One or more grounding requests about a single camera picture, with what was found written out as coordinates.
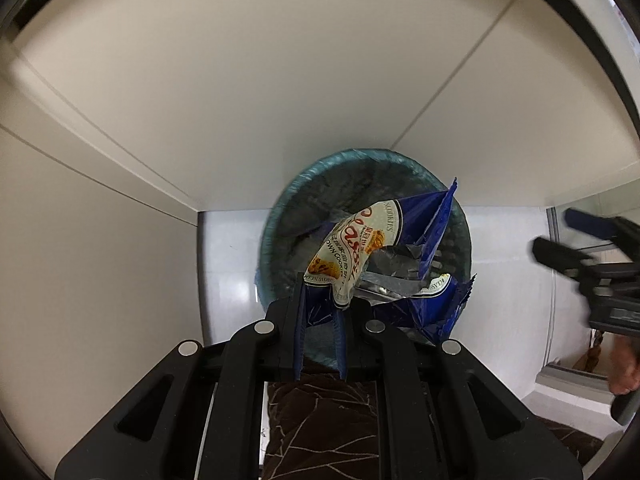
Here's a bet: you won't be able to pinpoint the blue cookie wrapper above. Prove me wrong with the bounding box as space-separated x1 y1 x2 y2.
297 177 476 346

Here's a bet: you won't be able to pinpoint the brown patterned pants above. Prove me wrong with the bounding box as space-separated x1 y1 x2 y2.
262 360 608 480

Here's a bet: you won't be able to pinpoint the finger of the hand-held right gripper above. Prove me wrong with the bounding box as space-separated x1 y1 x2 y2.
531 236 597 278
565 207 637 243

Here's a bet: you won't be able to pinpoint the person's right hand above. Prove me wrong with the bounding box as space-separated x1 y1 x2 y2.
609 334 640 396

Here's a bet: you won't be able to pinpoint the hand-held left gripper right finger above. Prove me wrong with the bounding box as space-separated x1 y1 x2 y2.
332 305 583 480

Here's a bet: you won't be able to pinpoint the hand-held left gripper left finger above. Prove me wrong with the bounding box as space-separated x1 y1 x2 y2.
54 270 308 480

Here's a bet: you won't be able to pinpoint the black mesh waste bin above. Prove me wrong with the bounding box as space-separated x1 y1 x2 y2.
255 147 473 368

